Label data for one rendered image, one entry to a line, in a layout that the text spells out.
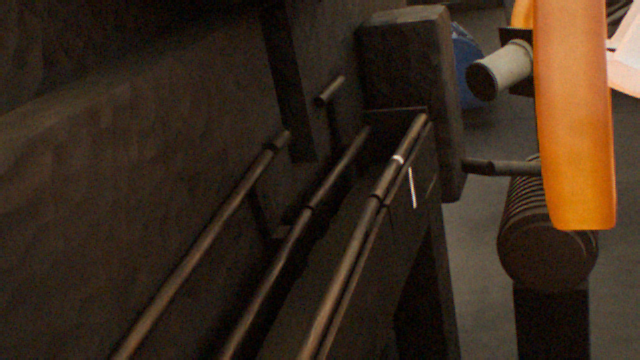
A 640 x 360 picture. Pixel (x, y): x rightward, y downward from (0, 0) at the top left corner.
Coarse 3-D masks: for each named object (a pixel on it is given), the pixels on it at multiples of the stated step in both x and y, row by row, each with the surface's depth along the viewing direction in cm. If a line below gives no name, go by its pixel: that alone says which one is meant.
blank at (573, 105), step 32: (544, 0) 34; (576, 0) 33; (544, 32) 33; (576, 32) 32; (544, 64) 33; (576, 64) 32; (544, 96) 33; (576, 96) 32; (608, 96) 34; (544, 128) 33; (576, 128) 32; (608, 128) 32; (544, 160) 34; (576, 160) 33; (608, 160) 33; (576, 192) 34; (608, 192) 34; (576, 224) 37; (608, 224) 36
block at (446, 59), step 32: (384, 32) 80; (416, 32) 78; (448, 32) 82; (384, 64) 81; (416, 64) 80; (448, 64) 81; (384, 96) 83; (416, 96) 82; (448, 96) 81; (448, 128) 82; (448, 160) 84; (448, 192) 86
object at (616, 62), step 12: (636, 24) 35; (624, 36) 36; (636, 36) 35; (624, 48) 35; (636, 48) 35; (612, 60) 36; (624, 60) 35; (636, 60) 35; (612, 72) 36; (624, 72) 35; (636, 72) 35; (612, 84) 36; (624, 84) 36; (636, 84) 35; (636, 96) 36
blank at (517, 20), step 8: (520, 0) 99; (528, 0) 97; (520, 8) 98; (528, 8) 97; (512, 16) 99; (520, 16) 98; (528, 16) 97; (512, 24) 99; (520, 24) 98; (528, 24) 97
